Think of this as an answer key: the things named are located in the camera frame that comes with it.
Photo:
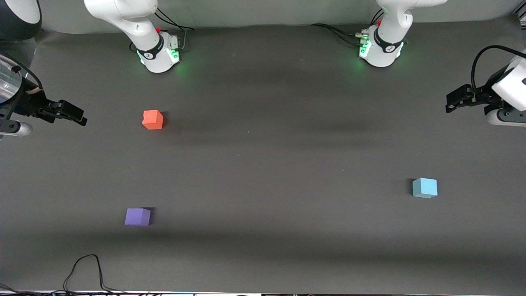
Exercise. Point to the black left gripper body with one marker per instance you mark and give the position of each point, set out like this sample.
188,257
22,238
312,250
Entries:
486,94

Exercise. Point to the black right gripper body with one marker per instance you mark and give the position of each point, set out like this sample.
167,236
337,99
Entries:
29,102

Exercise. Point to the light blue foam block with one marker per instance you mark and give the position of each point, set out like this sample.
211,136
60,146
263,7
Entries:
425,187

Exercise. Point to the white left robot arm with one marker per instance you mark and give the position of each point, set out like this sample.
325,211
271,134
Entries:
388,24

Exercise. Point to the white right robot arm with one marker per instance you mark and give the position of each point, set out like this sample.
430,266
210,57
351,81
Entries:
135,20

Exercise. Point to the orange foam block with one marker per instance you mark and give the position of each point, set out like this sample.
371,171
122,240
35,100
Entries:
153,119

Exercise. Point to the purple foam block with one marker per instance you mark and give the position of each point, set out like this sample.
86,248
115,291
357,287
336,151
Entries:
137,216

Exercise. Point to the dark grey table mat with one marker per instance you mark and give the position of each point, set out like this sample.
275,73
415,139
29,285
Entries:
263,205

